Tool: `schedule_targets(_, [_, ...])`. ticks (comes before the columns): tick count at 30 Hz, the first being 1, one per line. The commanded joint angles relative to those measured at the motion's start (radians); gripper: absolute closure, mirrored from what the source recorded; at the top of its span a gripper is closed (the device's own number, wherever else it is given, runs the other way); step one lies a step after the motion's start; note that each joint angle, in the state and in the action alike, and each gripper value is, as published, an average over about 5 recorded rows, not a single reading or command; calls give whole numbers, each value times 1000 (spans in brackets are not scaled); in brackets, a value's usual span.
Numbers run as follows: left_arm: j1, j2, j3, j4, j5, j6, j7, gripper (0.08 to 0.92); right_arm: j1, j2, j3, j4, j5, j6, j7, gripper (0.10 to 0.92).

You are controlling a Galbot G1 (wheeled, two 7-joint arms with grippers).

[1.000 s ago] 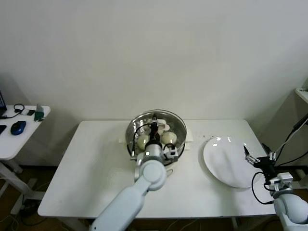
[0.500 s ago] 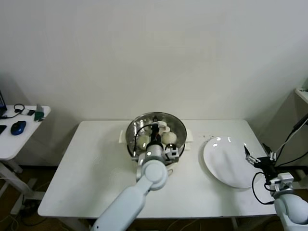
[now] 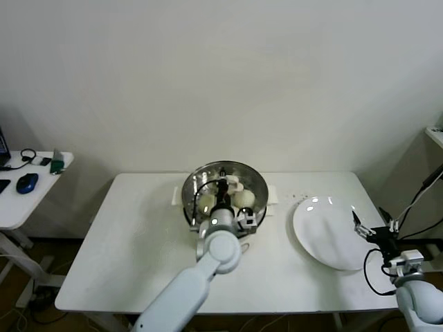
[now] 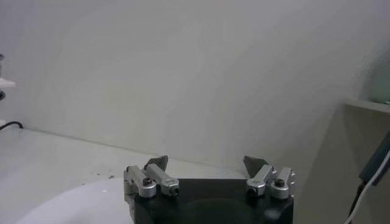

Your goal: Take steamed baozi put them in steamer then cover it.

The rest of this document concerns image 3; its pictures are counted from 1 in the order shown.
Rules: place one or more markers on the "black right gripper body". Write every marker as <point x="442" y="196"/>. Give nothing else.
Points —
<point x="384" y="238"/>

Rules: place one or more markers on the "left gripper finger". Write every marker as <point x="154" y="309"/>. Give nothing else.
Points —
<point x="223" y="173"/>

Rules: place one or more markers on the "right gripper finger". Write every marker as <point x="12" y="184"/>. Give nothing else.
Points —
<point x="392" y="224"/>
<point x="356" y="219"/>

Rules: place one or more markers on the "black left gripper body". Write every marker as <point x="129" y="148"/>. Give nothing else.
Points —
<point x="223" y="193"/>

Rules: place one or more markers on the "white steamed baozi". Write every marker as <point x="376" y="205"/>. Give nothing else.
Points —
<point x="245" y="198"/>
<point x="207" y="200"/>

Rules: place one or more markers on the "pale left robot arm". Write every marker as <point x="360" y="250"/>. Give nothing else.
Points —
<point x="221" y="249"/>

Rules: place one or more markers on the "pale right robot arm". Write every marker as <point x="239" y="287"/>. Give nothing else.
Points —
<point x="418" y="304"/>

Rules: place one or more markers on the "stainless steel steamer basket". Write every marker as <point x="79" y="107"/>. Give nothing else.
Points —
<point x="262" y="210"/>

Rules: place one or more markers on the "large white plate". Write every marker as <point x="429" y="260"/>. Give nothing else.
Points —
<point x="325" y="231"/>

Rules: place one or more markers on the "white electric cooker base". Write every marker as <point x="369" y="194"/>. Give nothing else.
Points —
<point x="273" y="198"/>

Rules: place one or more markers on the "small dark crumbs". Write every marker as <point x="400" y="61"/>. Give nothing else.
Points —
<point x="294" y="195"/>

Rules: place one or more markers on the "white shelf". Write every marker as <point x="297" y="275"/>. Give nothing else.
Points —
<point x="434" y="138"/>

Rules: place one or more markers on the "green standing gadget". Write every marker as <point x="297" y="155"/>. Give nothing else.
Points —
<point x="57" y="164"/>

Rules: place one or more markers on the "small dark phone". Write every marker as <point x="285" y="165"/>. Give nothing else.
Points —
<point x="45" y="161"/>

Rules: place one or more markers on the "small white adapter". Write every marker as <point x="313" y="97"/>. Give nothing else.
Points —
<point x="35" y="160"/>

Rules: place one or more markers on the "blue black computer mouse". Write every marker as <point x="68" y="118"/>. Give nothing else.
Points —
<point x="27" y="183"/>

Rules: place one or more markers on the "white side table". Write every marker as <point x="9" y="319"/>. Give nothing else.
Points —
<point x="20" y="207"/>

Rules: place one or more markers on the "flat black device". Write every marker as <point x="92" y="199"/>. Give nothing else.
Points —
<point x="3" y="186"/>

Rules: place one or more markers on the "laptop with blue screen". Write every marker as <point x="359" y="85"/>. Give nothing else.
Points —
<point x="2" y="145"/>

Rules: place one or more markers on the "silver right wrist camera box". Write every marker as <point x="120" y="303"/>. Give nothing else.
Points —
<point x="410" y="257"/>

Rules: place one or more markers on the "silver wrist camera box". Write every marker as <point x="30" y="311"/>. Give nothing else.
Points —
<point x="248" y="221"/>
<point x="410" y="257"/>

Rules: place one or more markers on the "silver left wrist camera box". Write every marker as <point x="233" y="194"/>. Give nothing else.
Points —
<point x="248" y="221"/>

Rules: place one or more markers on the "white table foot frame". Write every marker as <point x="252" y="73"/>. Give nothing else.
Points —
<point x="436" y="249"/>

